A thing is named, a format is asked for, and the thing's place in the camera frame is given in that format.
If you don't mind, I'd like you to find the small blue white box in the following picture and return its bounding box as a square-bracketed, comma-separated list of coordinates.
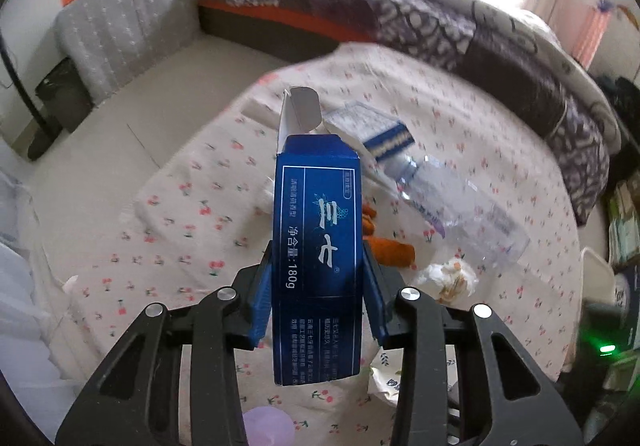
[323, 102, 414, 162]

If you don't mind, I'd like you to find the clear plastic water bottle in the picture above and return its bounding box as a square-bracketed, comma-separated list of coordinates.
[384, 154, 529, 270]

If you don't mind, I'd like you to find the left hand purple glove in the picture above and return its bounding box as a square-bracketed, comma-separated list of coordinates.
[243, 406, 295, 446]

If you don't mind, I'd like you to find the purple patterned quilt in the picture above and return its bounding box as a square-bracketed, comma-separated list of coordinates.
[192, 0, 624, 227]

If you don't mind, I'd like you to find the blue toothpaste box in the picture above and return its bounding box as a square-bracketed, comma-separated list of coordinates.
[271, 86, 363, 385]

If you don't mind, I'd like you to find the wooden bookshelf with books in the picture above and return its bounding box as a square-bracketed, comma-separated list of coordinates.
[608, 171, 639, 270]

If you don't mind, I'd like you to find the grey quilted cover stand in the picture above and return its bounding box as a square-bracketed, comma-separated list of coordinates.
[55, 0, 201, 106]

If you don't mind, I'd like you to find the bed with dark frame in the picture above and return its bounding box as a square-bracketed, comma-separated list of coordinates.
[198, 0, 374, 62]

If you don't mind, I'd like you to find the black floor trash can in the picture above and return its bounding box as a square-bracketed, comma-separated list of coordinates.
[35, 57, 93, 133]

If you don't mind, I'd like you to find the crumpled tissue with peels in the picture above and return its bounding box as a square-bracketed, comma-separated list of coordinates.
[413, 258, 480, 304]

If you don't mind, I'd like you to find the cherry print floor sheet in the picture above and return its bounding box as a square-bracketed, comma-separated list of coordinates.
[64, 43, 584, 446]

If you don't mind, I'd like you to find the standing fan with cover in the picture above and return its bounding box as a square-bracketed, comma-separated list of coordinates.
[0, 36, 62, 162]

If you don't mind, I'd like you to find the leaf print paper cup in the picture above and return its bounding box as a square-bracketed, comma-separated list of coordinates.
[368, 348, 404, 407]

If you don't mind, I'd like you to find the white plastic trash bin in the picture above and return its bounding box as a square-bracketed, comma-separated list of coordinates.
[580, 247, 615, 305]

